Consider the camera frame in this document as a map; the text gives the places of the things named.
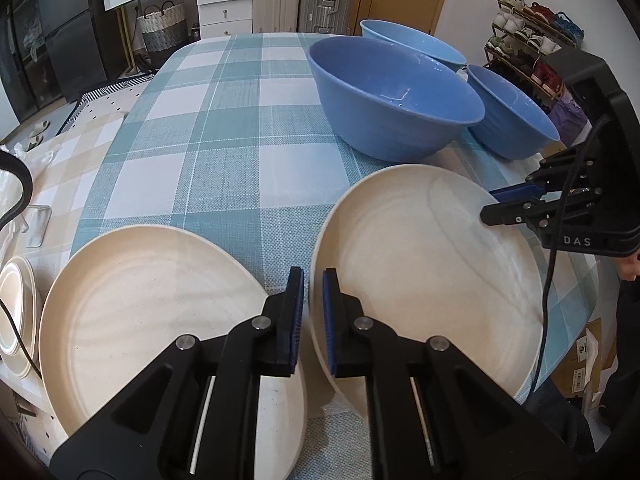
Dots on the white desk with drawers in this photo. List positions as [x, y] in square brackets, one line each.
[220, 0]

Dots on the teal plaid tablecloth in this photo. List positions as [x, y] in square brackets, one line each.
[225, 160]

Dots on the woven two-tone basket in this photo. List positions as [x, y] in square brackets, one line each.
[162, 25]

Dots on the light blue bowl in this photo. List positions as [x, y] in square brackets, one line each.
[400, 35]

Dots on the person's dark trousers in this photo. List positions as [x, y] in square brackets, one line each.
[565, 425]

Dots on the large printed cardboard box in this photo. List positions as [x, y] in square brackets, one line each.
[580, 360]

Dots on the purple bag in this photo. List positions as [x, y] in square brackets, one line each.
[570, 115]

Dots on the small cream plate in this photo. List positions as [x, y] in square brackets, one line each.
[15, 305]
[27, 367]

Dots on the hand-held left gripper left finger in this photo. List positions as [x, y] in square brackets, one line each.
[296, 310]

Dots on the group of assorted shoes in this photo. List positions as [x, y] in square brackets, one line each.
[535, 12]

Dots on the beige plaid tablecloth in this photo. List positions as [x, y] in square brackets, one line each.
[75, 160]

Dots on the dark glass-door cabinet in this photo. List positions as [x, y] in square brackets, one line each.
[25, 60]

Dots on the large cream plate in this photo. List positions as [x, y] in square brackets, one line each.
[425, 260]
[150, 310]

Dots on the beige floor slipper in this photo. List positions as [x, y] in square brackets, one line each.
[32, 143]
[40, 132]

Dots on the dark grey fridge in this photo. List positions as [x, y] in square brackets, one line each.
[75, 25]

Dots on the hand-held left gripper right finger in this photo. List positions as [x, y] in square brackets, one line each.
[329, 320]

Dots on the clear plastic tray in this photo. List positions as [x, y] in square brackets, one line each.
[37, 225]

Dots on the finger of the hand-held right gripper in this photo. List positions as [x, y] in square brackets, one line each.
[510, 193]
[505, 214]

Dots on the large blue bowl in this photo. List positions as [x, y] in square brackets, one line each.
[390, 125]

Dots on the metal shoe rack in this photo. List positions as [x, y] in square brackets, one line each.
[500, 52]

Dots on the black and white patterned rug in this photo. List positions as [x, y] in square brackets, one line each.
[100, 92]

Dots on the person's right hand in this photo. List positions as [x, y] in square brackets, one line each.
[629, 266]

